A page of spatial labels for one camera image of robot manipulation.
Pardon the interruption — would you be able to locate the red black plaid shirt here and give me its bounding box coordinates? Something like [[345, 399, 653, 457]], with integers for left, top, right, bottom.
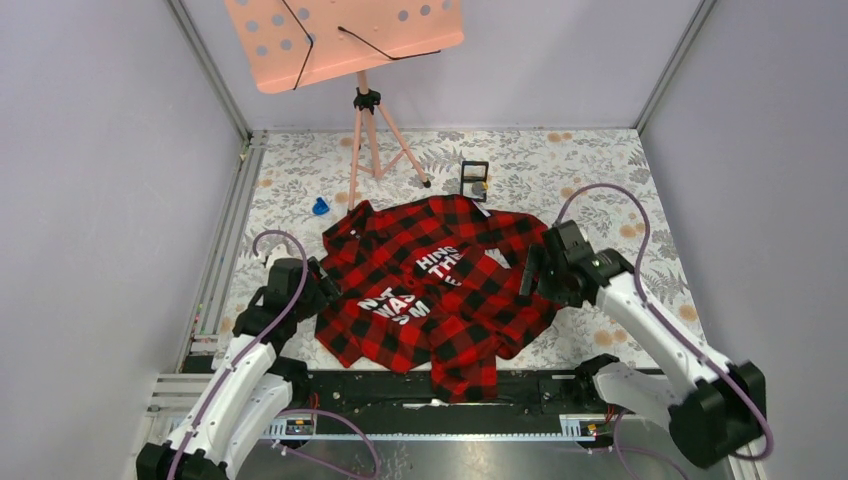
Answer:
[[315, 195, 558, 402]]

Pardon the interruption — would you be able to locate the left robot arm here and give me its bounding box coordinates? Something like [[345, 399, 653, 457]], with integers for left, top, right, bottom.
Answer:
[[135, 257, 341, 479]]

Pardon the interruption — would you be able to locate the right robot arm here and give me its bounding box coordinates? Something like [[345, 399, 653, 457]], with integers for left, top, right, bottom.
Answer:
[[521, 221, 773, 469]]

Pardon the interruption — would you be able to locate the small round brooch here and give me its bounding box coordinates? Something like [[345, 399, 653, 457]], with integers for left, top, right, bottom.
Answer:
[[470, 182, 487, 200]]

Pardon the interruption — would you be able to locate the small blue plastic object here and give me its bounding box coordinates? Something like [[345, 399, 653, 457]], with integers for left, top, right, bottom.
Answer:
[[312, 197, 330, 216]]

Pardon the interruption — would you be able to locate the floral patterned table mat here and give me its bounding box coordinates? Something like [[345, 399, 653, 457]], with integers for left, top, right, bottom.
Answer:
[[214, 131, 695, 370]]

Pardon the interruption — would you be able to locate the pink music stand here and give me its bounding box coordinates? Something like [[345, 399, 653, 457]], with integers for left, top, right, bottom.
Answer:
[[225, 0, 465, 207]]

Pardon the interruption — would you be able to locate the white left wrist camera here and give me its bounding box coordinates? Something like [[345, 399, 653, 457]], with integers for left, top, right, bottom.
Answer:
[[261, 242, 293, 268]]

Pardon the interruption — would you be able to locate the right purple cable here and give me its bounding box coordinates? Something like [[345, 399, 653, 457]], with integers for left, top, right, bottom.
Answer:
[[555, 183, 775, 463]]

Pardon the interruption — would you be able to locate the black brooch holder frame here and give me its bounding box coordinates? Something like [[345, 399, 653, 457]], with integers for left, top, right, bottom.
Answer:
[[460, 160, 490, 202]]

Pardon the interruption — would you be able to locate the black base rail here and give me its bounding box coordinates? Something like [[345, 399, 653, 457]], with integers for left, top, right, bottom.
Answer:
[[307, 370, 609, 439]]

